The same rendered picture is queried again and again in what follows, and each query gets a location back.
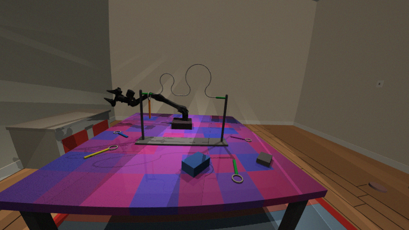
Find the blue rectangular block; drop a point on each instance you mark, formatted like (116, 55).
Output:
(195, 163)

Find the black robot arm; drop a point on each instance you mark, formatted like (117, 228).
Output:
(129, 97)

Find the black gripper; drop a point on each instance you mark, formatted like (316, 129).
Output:
(117, 97)

